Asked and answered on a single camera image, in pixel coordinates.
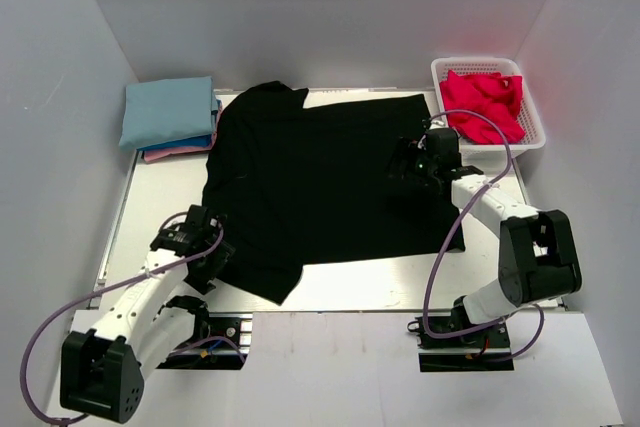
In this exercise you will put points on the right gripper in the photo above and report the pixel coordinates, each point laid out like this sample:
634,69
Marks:
408,149

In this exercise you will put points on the white plastic basket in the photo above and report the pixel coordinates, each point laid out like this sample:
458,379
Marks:
528,117

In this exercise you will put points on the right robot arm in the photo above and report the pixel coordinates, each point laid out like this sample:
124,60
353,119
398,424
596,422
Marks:
537,257

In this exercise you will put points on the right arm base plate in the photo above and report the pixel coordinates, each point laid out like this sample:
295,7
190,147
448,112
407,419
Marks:
488,350

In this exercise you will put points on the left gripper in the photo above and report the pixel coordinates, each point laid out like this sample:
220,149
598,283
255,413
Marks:
201,279

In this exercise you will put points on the pink folded t-shirt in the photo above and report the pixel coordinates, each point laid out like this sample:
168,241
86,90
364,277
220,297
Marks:
170,151

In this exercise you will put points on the red t-shirt in basket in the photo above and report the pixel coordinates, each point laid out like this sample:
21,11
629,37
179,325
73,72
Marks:
493,95

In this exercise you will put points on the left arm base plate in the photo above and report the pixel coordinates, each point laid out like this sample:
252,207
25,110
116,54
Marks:
223,344

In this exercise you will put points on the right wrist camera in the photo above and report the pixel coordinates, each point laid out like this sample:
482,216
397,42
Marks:
434,123

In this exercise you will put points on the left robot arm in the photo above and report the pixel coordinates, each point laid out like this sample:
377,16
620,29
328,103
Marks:
161,313

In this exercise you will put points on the black t-shirt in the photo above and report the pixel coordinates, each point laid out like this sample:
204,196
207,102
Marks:
298,186

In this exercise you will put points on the light blue folded t-shirt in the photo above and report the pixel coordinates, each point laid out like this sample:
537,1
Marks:
162,89

